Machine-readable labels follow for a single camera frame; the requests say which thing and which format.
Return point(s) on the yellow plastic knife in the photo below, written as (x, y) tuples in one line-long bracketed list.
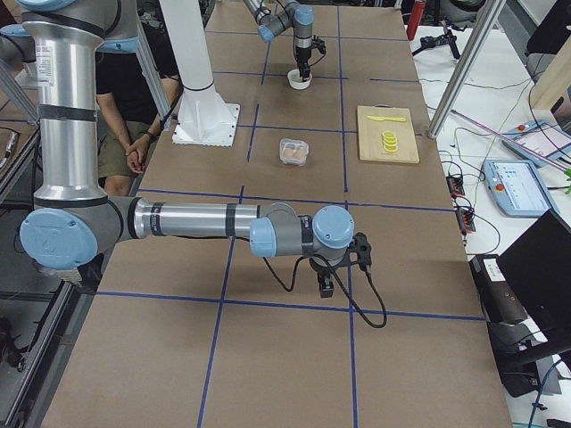
[(385, 118)]

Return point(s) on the teach pendant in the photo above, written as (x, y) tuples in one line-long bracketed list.
[(541, 137), (517, 188)]

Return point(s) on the small circuit board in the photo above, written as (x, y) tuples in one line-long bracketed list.
[(455, 186), (465, 219)]

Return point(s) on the teach pendant near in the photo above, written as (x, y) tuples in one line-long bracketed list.
[(517, 188)]

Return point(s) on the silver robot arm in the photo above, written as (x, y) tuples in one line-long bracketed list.
[(74, 219), (296, 16)]

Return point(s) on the clear plastic egg box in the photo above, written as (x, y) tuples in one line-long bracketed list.
[(294, 145)]

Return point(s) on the white bowl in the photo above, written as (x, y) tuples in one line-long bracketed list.
[(297, 81)]

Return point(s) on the seated person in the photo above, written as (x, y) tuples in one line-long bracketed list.
[(133, 121)]

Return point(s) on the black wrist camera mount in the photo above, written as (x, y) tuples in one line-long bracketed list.
[(358, 253)]

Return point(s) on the aluminium frame post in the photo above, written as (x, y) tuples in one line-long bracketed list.
[(489, 14)]

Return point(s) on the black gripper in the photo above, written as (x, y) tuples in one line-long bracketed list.
[(322, 267), (302, 58)]

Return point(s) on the black monitor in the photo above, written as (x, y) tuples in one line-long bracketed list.
[(537, 268)]

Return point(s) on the black computer box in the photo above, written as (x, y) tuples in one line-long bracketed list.
[(500, 302)]

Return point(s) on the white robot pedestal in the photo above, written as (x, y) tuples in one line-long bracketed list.
[(203, 116)]

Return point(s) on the wooden cutting board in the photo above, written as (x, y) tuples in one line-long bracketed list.
[(370, 139)]

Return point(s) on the teach pendant far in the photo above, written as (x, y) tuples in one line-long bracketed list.
[(541, 137)]

